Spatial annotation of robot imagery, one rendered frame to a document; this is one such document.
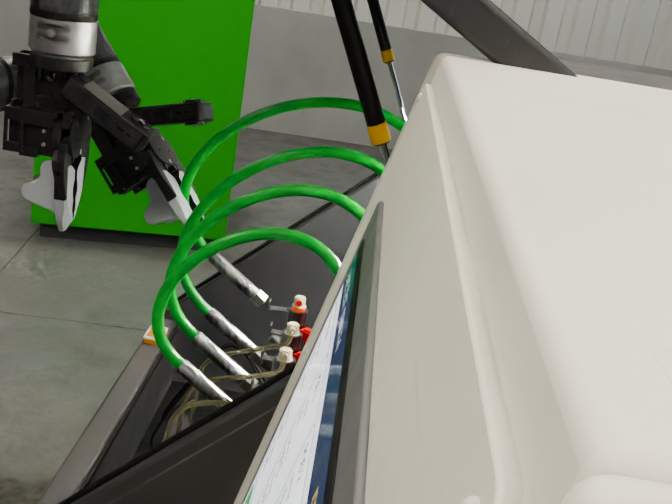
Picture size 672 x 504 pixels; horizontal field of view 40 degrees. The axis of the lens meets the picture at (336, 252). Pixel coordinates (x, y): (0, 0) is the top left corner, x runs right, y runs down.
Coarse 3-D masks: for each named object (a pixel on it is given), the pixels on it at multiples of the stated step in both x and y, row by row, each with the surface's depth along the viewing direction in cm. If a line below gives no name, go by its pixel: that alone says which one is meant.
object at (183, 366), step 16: (224, 240) 99; (240, 240) 99; (256, 240) 99; (288, 240) 99; (304, 240) 99; (192, 256) 100; (208, 256) 100; (320, 256) 99; (336, 256) 100; (176, 272) 101; (336, 272) 100; (160, 288) 102; (160, 304) 102; (160, 320) 103; (160, 336) 103; (176, 352) 105; (176, 368) 105; (192, 368) 105; (192, 384) 105; (208, 384) 105
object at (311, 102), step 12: (264, 108) 119; (276, 108) 119; (288, 108) 119; (300, 108) 119; (348, 108) 118; (360, 108) 118; (240, 120) 120; (252, 120) 119; (396, 120) 118; (228, 132) 120; (204, 144) 121; (216, 144) 121; (204, 156) 121; (192, 168) 122; (192, 180) 123; (204, 240) 126
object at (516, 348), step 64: (448, 64) 74; (448, 128) 57; (512, 128) 49; (576, 128) 53; (640, 128) 57; (384, 192) 74; (448, 192) 44; (512, 192) 36; (576, 192) 37; (640, 192) 39; (384, 256) 57; (448, 256) 36; (512, 256) 29; (576, 256) 29; (640, 256) 30; (320, 320) 84; (384, 320) 46; (448, 320) 32; (512, 320) 26; (576, 320) 24; (640, 320) 24; (384, 384) 39; (448, 384) 28; (512, 384) 24; (576, 384) 20; (640, 384) 20; (384, 448) 33; (448, 448) 25; (512, 448) 22; (576, 448) 18; (640, 448) 18
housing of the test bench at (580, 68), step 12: (564, 60) 147; (576, 72) 132; (588, 72) 134; (600, 72) 137; (612, 72) 140; (624, 72) 143; (636, 72) 147; (636, 84) 129; (648, 84) 132; (660, 84) 134
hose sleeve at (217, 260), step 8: (216, 256) 126; (216, 264) 126; (224, 264) 126; (224, 272) 126; (232, 272) 126; (240, 272) 127; (232, 280) 126; (240, 280) 126; (248, 280) 127; (240, 288) 127; (248, 288) 127; (256, 288) 127; (248, 296) 127
